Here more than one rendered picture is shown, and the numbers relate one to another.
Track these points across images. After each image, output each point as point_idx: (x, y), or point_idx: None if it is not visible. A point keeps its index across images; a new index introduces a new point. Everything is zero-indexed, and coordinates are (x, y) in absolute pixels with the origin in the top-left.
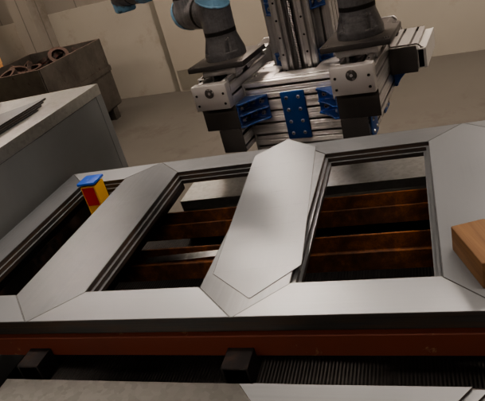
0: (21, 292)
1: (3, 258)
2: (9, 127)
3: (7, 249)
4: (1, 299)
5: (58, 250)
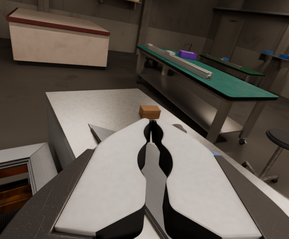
0: None
1: (35, 180)
2: (152, 225)
3: (42, 186)
4: None
5: None
